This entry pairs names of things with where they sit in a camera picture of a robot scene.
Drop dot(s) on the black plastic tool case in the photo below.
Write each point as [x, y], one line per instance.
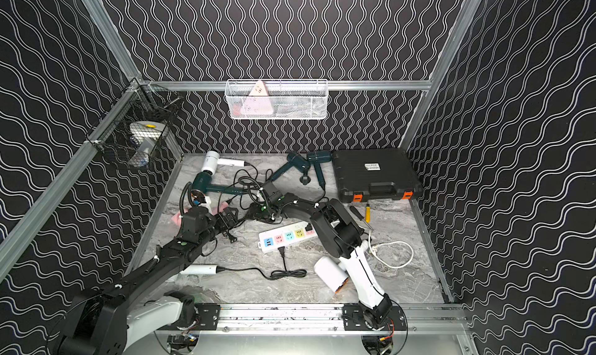
[375, 174]

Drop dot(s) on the white hair dryer front left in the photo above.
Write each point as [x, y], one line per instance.
[200, 269]

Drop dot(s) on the white bottle in mesh basket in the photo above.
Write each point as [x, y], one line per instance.
[141, 157]

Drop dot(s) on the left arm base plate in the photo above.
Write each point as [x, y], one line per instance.
[206, 317]

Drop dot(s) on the black handle screwdriver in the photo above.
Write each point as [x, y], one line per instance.
[355, 211]

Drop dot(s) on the dark green hair dryer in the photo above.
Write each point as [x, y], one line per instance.
[297, 161]
[315, 160]

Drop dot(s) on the small white hair dryer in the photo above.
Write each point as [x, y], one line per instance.
[213, 160]

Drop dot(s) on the white hair dryer front right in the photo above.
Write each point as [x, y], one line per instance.
[331, 274]

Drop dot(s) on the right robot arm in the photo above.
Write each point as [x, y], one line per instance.
[341, 237]

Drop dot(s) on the yellow handle screwdriver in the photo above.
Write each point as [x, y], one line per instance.
[367, 214]

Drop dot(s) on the pink triangle card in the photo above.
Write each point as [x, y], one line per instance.
[258, 102]

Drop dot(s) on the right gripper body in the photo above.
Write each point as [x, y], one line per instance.
[261, 212]

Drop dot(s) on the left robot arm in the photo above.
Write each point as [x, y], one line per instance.
[96, 322]

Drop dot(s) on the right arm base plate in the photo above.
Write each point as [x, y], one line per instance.
[357, 317]

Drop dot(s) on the pink hair dryer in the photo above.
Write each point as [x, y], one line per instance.
[177, 218]

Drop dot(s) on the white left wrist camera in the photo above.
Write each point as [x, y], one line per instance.
[202, 200]

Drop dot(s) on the white multicolour power strip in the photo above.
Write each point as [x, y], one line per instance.
[287, 235]

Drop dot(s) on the black cable large green dryer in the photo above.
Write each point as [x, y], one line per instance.
[246, 184]

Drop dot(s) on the black wire mesh basket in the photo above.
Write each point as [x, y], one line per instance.
[150, 112]

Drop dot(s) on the clear wall basket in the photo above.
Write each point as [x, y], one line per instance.
[291, 99]

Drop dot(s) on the large green orange hair dryer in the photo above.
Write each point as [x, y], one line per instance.
[203, 184]

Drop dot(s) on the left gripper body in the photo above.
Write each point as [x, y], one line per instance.
[228, 220]

